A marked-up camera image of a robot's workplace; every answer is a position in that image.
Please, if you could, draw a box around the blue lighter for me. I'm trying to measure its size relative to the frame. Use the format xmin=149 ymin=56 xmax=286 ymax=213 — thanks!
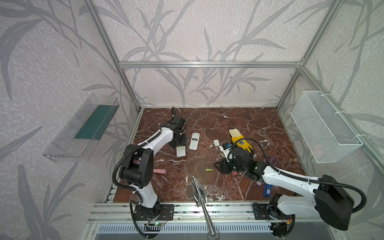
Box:
xmin=263 ymin=184 xmax=273 ymax=198

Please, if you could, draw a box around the red white remote control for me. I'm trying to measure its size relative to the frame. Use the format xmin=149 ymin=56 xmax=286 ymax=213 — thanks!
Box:
xmin=189 ymin=133 xmax=200 ymax=151

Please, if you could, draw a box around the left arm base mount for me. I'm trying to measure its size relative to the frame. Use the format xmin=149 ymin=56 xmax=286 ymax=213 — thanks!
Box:
xmin=133 ymin=204 xmax=175 ymax=221

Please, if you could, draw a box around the white green-screen remote control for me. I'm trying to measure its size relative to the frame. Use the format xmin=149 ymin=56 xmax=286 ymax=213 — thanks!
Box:
xmin=176 ymin=146 xmax=186 ymax=158

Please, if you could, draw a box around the white wire wall basket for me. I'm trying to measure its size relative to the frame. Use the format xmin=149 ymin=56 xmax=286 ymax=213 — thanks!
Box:
xmin=291 ymin=91 xmax=363 ymax=164

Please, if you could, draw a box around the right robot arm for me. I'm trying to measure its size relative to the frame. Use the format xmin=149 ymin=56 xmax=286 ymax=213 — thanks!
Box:
xmin=214 ymin=147 xmax=367 ymax=231

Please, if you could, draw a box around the clear plastic wall shelf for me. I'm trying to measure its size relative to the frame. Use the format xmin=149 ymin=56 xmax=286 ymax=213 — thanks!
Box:
xmin=43 ymin=94 xmax=120 ymax=163

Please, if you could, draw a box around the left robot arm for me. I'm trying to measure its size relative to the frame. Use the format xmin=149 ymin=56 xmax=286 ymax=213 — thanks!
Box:
xmin=112 ymin=115 xmax=187 ymax=215

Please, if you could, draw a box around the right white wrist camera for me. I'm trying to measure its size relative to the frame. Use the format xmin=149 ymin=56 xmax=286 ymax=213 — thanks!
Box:
xmin=219 ymin=143 xmax=232 ymax=162

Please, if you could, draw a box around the purple toy shovel pink handle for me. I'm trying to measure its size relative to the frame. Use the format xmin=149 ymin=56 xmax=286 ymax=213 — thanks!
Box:
xmin=134 ymin=161 xmax=168 ymax=175

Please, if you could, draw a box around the yellow black work glove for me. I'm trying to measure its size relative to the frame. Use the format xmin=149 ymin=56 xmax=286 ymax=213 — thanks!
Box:
xmin=229 ymin=129 xmax=254 ymax=154

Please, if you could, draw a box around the metal trowel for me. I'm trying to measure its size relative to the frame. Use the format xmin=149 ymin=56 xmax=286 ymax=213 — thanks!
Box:
xmin=192 ymin=176 xmax=216 ymax=237

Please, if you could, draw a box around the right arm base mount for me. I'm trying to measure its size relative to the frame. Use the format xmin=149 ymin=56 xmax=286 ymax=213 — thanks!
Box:
xmin=252 ymin=203 xmax=295 ymax=223

